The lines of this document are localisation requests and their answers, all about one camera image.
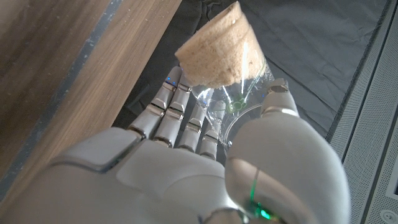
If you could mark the clear plastic cup with sugar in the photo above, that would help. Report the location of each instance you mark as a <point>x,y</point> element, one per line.
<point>220,53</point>

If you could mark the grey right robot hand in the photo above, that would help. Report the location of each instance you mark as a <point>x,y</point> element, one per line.
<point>161,180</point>

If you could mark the black backdrop curtain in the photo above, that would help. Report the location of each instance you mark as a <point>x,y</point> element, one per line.
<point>304,46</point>

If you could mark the grey perforated metal panel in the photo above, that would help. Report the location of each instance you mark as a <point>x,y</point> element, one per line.
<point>373,149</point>

